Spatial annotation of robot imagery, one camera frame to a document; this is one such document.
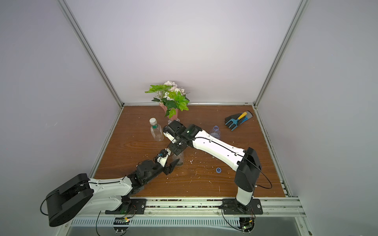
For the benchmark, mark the blue yellow garden hand rake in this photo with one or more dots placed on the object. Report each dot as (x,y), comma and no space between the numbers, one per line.
(233,121)

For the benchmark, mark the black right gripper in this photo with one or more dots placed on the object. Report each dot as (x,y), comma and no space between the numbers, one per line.
(178,144)

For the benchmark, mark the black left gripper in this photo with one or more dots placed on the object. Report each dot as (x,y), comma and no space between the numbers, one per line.
(171,167)

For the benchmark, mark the black blue work glove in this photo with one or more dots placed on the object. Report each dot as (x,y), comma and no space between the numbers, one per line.
(248,117)

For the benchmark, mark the aluminium corner frame post right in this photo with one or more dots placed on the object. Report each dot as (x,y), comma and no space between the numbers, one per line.
(280,53)

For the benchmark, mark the green label clear bottle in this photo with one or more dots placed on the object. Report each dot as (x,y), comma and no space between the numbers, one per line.
(157,133)

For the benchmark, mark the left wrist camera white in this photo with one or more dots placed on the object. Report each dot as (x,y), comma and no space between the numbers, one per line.
(163,156)

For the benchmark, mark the aluminium corner frame post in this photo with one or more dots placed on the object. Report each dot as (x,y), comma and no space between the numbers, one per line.
(67,12)
(280,53)

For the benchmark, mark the pink vase with flowers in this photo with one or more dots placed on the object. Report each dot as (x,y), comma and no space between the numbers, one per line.
(171,98)

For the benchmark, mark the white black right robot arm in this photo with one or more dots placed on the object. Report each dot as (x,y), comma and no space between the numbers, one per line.
(245,163)

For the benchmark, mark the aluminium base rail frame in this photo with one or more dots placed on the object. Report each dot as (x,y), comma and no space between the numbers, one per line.
(180,216)

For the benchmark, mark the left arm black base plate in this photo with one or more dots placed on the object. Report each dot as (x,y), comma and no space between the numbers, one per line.
(131,206)

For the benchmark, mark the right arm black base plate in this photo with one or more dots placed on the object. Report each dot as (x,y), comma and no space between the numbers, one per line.
(233,207)

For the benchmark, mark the white bottle cap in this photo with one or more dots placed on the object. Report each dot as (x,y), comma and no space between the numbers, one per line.
(153,121)

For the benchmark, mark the blue label water bottle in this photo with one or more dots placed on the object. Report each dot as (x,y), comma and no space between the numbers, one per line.
(215,132)

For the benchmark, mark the aluminium corner frame post left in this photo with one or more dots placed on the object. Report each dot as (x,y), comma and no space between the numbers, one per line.
(67,12)

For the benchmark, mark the teal print clear bottle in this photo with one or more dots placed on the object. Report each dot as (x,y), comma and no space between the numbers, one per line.
(180,157)

